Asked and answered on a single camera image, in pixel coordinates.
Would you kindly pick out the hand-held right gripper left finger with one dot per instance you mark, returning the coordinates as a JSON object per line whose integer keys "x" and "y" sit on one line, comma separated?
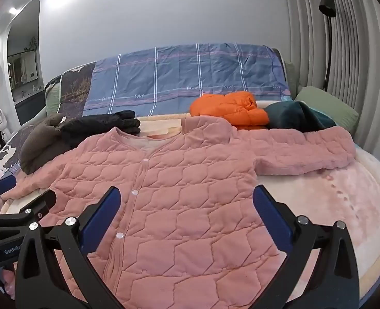
{"x": 107, "y": 207}

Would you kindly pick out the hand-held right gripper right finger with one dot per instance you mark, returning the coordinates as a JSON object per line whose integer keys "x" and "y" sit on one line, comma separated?
{"x": 269, "y": 209}

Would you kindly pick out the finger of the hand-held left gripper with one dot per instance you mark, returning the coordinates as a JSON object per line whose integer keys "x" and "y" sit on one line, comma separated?
{"x": 3, "y": 185}
{"x": 37, "y": 204}

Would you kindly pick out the pink quilted jacket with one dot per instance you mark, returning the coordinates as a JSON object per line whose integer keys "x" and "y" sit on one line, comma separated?
{"x": 193, "y": 199}

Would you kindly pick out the brown fleece garment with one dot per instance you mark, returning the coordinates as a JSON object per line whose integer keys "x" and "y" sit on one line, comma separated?
{"x": 38, "y": 148}

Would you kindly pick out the white figure statue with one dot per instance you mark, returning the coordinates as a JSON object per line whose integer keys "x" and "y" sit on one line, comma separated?
{"x": 2, "y": 125}

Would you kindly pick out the bear printed blanket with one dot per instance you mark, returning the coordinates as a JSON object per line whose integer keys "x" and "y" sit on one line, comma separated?
{"x": 338, "y": 215}

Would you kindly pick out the dark vanity cabinet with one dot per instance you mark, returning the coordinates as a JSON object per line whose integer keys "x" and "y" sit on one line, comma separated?
{"x": 30, "y": 106}

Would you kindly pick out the teal garment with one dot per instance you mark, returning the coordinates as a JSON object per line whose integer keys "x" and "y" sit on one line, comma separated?
{"x": 290, "y": 116}

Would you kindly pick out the green quilted pillow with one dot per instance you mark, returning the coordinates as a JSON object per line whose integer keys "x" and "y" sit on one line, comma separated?
{"x": 53, "y": 98}

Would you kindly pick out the orange puffer jacket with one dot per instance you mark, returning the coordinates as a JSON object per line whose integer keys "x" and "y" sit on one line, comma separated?
{"x": 228, "y": 109}

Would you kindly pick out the dark tree-print quilt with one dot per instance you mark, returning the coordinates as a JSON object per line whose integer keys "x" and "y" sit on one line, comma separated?
{"x": 77, "y": 87}

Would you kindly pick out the small potted plant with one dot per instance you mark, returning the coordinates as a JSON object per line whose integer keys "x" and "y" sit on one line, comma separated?
{"x": 32, "y": 44}

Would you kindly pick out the blue plaid sheet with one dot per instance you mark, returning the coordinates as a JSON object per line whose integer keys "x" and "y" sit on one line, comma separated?
{"x": 177, "y": 74}

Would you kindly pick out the grey pleated curtain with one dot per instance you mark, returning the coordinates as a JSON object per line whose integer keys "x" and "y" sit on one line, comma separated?
{"x": 354, "y": 64}

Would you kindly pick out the black floor lamp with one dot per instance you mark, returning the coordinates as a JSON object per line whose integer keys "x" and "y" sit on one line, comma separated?
{"x": 327, "y": 4}

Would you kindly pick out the wall mirror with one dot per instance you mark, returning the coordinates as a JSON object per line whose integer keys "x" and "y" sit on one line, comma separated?
{"x": 22, "y": 69}

